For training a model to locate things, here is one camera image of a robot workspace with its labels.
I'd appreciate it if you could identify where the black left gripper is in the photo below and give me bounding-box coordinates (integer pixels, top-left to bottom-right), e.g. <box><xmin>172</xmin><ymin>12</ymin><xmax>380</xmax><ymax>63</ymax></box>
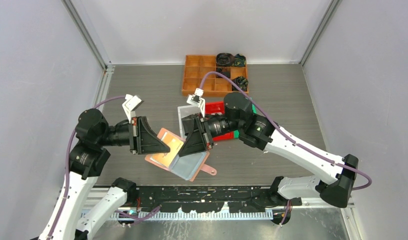
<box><xmin>99</xmin><ymin>114</ymin><xmax>171</xmax><ymax>153</ymax></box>

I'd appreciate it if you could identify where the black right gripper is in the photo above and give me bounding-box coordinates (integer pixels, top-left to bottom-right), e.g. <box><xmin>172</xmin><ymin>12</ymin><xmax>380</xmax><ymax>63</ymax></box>
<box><xmin>179</xmin><ymin>113</ymin><xmax>242</xmax><ymax>157</ymax></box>

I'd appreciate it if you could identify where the gold credit card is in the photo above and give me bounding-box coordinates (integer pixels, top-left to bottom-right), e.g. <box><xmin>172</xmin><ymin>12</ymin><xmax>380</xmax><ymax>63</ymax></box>
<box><xmin>149</xmin><ymin>128</ymin><xmax>184</xmax><ymax>168</ymax></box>

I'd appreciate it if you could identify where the tan leather card holder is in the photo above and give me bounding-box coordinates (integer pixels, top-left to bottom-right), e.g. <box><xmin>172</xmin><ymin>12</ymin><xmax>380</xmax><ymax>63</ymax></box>
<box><xmin>144</xmin><ymin>128</ymin><xmax>218</xmax><ymax>182</ymax></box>

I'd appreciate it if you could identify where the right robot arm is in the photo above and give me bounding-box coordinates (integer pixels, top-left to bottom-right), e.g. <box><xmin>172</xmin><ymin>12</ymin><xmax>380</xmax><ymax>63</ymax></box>
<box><xmin>178</xmin><ymin>92</ymin><xmax>359</xmax><ymax>208</ymax></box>

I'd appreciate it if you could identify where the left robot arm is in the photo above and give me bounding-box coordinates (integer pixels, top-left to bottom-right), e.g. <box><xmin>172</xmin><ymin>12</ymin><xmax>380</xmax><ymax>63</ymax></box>
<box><xmin>37</xmin><ymin>108</ymin><xmax>170</xmax><ymax>240</ymax></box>

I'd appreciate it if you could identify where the light blue card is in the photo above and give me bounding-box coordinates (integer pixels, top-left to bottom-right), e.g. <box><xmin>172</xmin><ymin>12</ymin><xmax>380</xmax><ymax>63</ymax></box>
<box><xmin>168</xmin><ymin>151</ymin><xmax>209</xmax><ymax>182</ymax></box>

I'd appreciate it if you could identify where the white plastic bin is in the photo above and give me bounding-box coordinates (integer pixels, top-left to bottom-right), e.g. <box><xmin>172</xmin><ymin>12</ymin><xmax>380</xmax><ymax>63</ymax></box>
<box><xmin>177</xmin><ymin>105</ymin><xmax>203</xmax><ymax>140</ymax></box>

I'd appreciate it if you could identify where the red plastic bin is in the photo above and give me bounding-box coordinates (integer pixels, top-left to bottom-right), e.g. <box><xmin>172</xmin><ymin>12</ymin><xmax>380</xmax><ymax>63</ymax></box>
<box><xmin>205</xmin><ymin>101</ymin><xmax>239</xmax><ymax>142</ymax></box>

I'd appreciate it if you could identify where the green plastic bin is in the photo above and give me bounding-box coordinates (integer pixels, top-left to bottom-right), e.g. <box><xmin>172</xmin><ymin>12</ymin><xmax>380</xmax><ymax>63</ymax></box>
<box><xmin>233</xmin><ymin>105</ymin><xmax>257</xmax><ymax>139</ymax></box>

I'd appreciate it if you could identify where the orange wooden compartment tray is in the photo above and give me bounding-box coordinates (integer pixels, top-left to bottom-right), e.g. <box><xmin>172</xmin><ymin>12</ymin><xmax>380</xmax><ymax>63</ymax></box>
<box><xmin>181</xmin><ymin>55</ymin><xmax>248</xmax><ymax>97</ymax></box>

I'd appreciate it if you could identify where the dark rolled tie middle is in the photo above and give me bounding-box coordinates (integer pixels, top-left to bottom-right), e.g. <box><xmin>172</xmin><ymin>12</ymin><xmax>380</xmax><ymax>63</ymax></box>
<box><xmin>216</xmin><ymin>67</ymin><xmax>231</xmax><ymax>78</ymax></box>

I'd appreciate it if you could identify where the camouflage rolled tie lower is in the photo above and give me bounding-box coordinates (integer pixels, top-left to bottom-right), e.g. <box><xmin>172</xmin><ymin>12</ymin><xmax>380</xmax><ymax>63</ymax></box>
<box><xmin>232</xmin><ymin>76</ymin><xmax>249</xmax><ymax>92</ymax></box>

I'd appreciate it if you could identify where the dark rolled belt top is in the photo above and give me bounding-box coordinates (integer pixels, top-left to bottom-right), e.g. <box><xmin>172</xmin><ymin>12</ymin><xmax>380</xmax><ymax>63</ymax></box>
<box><xmin>215</xmin><ymin>52</ymin><xmax>236</xmax><ymax>67</ymax></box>

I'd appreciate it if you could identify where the green patterned rolled tie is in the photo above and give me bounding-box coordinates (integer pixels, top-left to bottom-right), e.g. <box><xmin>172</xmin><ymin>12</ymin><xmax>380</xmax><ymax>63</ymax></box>
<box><xmin>232</xmin><ymin>53</ymin><xmax>247</xmax><ymax>68</ymax></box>

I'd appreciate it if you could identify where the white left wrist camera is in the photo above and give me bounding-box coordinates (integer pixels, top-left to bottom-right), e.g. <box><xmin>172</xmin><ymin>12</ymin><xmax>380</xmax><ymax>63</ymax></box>
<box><xmin>121</xmin><ymin>94</ymin><xmax>144</xmax><ymax>122</ymax></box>

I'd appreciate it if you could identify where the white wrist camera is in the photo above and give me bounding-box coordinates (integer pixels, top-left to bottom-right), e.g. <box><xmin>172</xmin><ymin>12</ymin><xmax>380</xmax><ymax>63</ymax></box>
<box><xmin>121</xmin><ymin>94</ymin><xmax>144</xmax><ymax>122</ymax></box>
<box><xmin>186</xmin><ymin>88</ymin><xmax>206</xmax><ymax>116</ymax></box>

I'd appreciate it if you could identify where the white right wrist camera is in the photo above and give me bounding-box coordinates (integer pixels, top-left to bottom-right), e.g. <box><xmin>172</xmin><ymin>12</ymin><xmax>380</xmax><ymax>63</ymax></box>
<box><xmin>186</xmin><ymin>88</ymin><xmax>206</xmax><ymax>116</ymax></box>

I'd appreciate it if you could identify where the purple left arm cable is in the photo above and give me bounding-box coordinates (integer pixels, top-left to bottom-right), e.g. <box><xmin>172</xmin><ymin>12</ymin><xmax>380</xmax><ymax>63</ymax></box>
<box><xmin>46</xmin><ymin>95</ymin><xmax>127</xmax><ymax>240</ymax></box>

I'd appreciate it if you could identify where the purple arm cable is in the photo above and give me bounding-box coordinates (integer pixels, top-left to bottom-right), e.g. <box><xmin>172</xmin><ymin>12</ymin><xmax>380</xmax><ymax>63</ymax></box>
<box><xmin>46</xmin><ymin>95</ymin><xmax>127</xmax><ymax>240</ymax></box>
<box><xmin>199</xmin><ymin>71</ymin><xmax>373</xmax><ymax>191</ymax></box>

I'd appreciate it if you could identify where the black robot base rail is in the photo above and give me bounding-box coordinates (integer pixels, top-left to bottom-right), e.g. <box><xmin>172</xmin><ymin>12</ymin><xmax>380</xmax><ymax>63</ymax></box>
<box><xmin>118</xmin><ymin>185</ymin><xmax>303</xmax><ymax>224</ymax></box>

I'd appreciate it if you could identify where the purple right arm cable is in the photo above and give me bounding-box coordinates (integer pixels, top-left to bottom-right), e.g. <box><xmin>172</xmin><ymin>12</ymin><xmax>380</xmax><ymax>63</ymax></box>
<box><xmin>199</xmin><ymin>71</ymin><xmax>373</xmax><ymax>191</ymax></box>

